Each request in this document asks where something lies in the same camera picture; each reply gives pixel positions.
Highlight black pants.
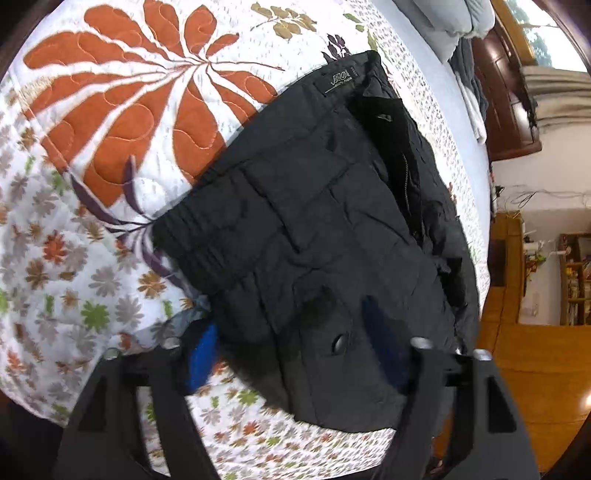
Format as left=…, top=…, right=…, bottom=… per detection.
left=152, top=51, right=480, bottom=433

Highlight orange wooden cabinet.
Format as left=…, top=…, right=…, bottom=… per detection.
left=477, top=210, right=590, bottom=474

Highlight wooden bookshelf with items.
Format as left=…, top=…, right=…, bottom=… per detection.
left=559, top=233, right=591, bottom=326

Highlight dark wooden headboard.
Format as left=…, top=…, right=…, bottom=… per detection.
left=472, top=22, right=542, bottom=162

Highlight light blue bed sheet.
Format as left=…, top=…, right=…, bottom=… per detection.
left=368, top=0, right=492, bottom=186

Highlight beige curtain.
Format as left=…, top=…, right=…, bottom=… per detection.
left=522, top=66, right=591, bottom=131

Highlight floral quilted bedspread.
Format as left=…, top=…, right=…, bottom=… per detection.
left=1, top=1, right=490, bottom=479

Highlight grey folded blanket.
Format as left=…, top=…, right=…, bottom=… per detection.
left=449, top=38, right=489, bottom=145

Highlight light blue pillow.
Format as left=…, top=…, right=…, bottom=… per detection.
left=394, top=0, right=496, bottom=63

